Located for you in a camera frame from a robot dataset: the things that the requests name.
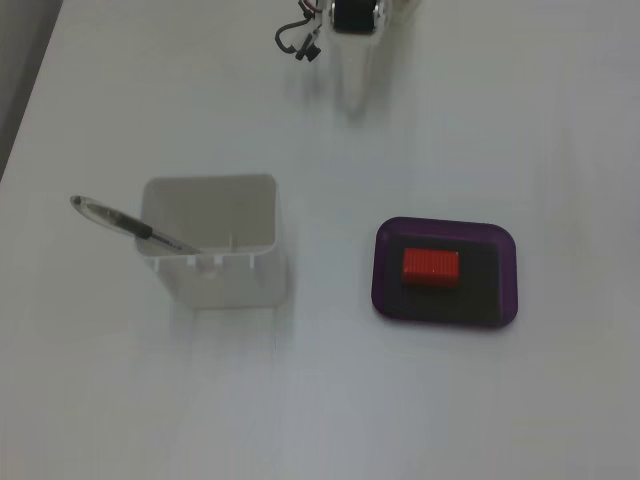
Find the black transparent pen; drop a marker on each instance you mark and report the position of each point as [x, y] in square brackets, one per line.
[125, 224]

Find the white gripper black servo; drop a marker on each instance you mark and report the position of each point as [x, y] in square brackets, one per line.
[356, 20]

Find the purple tray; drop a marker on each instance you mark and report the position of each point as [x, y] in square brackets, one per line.
[506, 280]

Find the red cube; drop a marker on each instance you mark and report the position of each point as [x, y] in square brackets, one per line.
[431, 267]

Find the white pen holder box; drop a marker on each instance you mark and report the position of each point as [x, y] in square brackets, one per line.
[225, 280]

